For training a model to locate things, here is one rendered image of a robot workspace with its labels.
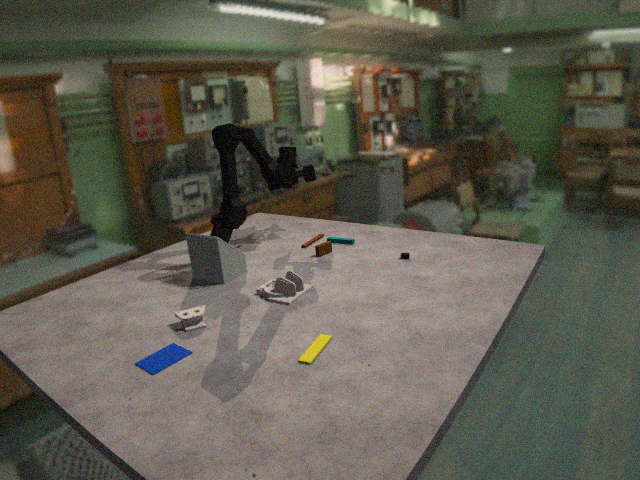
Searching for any teal flat bar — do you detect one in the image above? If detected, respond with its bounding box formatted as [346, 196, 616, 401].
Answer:
[327, 237, 355, 244]

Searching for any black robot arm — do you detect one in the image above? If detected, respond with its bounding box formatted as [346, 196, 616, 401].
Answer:
[210, 123, 298, 243]

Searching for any brown long flat bar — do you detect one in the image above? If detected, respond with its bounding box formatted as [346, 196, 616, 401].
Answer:
[301, 234, 324, 248]

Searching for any brown rectangular block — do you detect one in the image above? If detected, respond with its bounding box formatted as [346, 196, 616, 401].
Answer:
[315, 241, 332, 257]

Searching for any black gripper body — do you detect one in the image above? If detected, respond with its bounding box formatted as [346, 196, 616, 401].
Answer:
[267, 165, 316, 190]

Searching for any yellow flat bar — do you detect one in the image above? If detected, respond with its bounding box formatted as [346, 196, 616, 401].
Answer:
[298, 334, 333, 365]

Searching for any blue flat rectangular plate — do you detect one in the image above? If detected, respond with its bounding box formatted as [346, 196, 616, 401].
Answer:
[135, 343, 193, 375]

